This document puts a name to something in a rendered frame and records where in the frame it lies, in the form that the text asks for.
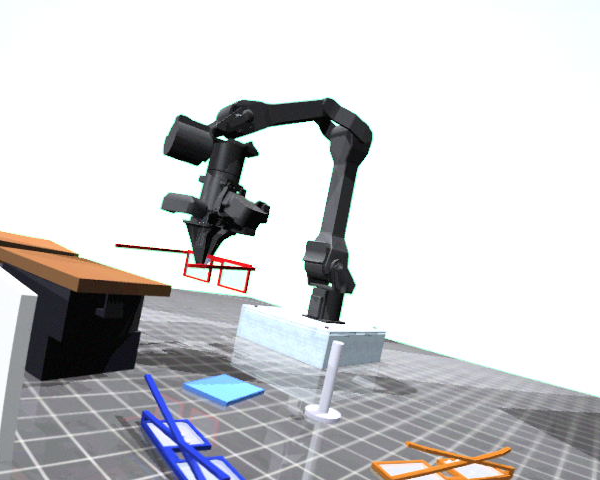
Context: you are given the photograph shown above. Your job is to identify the light blue flat square plate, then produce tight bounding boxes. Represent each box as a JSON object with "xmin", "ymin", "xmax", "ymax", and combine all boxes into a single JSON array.
[{"xmin": 182, "ymin": 374, "xmax": 265, "ymax": 406}]

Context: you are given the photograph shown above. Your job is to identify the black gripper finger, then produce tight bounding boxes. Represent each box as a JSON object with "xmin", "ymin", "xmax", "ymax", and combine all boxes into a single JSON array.
[
  {"xmin": 183, "ymin": 219, "xmax": 222, "ymax": 265},
  {"xmin": 208, "ymin": 229, "xmax": 237, "ymax": 256}
]

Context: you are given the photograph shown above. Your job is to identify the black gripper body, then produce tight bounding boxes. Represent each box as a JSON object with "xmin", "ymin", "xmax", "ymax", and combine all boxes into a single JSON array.
[{"xmin": 160, "ymin": 170, "xmax": 256, "ymax": 237}]

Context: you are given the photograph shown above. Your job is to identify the grey flat panel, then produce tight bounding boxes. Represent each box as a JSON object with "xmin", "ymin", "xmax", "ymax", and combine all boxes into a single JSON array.
[{"xmin": 0, "ymin": 268, "xmax": 38, "ymax": 462}]

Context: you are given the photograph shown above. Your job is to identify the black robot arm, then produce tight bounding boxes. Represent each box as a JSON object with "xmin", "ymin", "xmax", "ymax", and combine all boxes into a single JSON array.
[{"xmin": 162, "ymin": 98, "xmax": 373, "ymax": 324}]

